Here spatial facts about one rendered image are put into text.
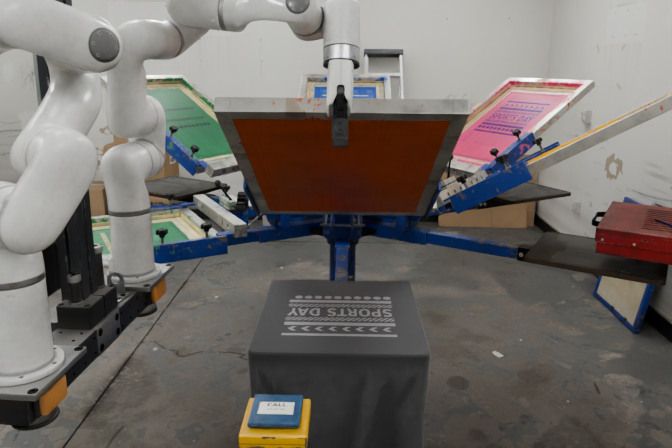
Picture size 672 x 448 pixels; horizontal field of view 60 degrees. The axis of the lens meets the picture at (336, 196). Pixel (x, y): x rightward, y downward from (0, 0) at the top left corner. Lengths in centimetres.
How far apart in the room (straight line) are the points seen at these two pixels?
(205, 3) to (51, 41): 42
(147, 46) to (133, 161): 26
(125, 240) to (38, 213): 50
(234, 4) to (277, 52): 472
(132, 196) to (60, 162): 47
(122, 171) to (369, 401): 81
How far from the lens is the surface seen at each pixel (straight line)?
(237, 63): 602
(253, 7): 120
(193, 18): 129
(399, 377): 150
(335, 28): 120
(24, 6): 94
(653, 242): 213
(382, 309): 170
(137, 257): 143
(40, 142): 96
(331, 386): 150
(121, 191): 139
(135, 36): 131
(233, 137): 148
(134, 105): 137
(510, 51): 614
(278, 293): 180
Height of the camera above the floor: 164
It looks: 13 degrees down
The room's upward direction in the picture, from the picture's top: straight up
